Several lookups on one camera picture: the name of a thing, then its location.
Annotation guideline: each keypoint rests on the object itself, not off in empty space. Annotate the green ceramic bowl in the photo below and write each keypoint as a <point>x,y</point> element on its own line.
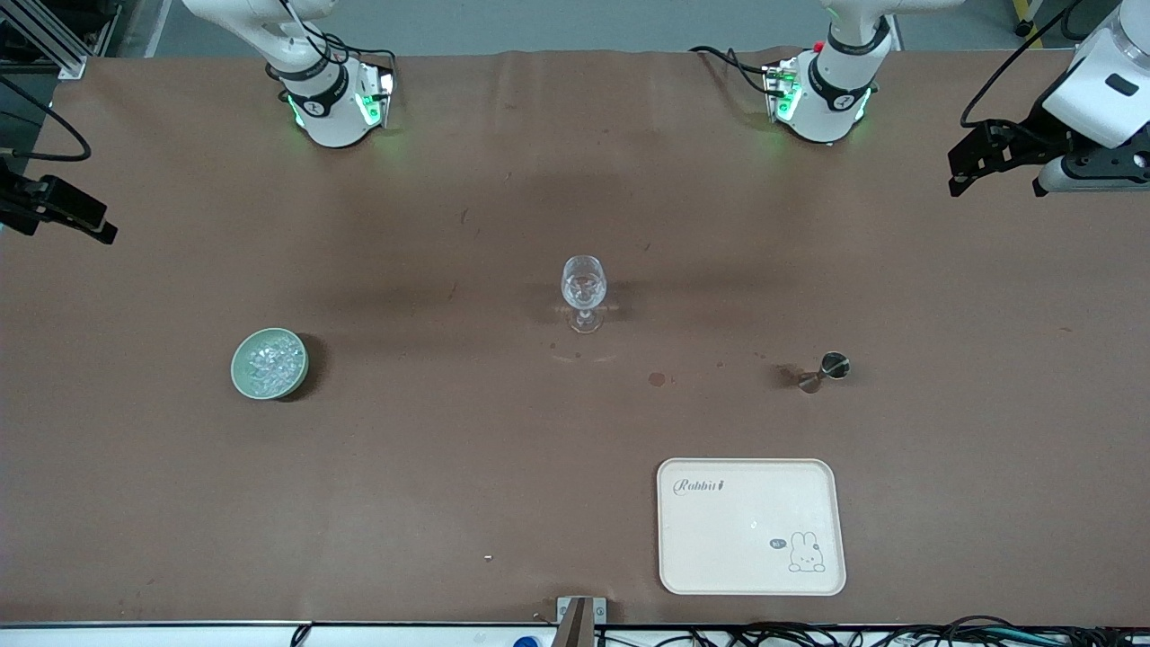
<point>238,368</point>

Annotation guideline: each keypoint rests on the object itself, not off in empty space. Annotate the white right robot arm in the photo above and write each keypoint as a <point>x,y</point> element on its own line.
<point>328,121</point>

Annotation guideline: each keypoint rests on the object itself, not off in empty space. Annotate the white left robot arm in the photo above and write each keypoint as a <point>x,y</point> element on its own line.
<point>822,108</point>

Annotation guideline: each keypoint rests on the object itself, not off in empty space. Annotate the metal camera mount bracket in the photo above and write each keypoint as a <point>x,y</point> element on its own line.
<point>582,615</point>

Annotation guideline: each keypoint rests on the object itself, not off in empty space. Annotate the steel double jigger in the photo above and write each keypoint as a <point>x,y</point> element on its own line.
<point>834,365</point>

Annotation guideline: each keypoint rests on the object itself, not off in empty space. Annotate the cream rabbit print tray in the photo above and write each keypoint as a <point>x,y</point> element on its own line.
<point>746,530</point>

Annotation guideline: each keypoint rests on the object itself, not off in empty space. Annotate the aluminium frame profile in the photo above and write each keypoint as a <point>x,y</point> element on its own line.
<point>45,36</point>

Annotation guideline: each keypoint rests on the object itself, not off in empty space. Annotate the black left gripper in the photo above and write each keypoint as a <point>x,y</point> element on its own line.
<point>1045,123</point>

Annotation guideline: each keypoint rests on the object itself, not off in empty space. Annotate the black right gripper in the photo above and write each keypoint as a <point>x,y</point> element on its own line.
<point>20,202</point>

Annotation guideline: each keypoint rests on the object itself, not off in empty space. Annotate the clear wine glass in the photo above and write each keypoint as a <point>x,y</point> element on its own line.
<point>584,283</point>

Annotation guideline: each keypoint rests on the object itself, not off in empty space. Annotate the pile of clear ice cubes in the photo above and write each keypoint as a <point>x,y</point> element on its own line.
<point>272,361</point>

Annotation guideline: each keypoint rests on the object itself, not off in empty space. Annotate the brown table cover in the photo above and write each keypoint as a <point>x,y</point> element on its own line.
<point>449,449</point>

